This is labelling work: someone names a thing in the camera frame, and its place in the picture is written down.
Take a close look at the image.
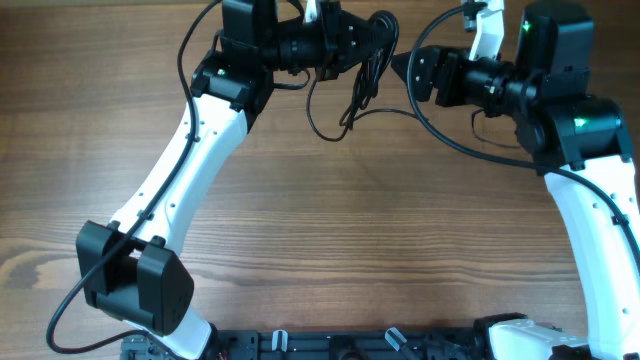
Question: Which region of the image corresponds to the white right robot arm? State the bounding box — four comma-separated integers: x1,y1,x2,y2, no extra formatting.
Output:
392,1,639,359

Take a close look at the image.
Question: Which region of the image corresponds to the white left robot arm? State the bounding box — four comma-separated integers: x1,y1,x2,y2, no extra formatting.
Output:
76,1,399,359

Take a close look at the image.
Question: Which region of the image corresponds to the black USB cable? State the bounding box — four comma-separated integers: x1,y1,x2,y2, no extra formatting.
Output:
305,64,419,143

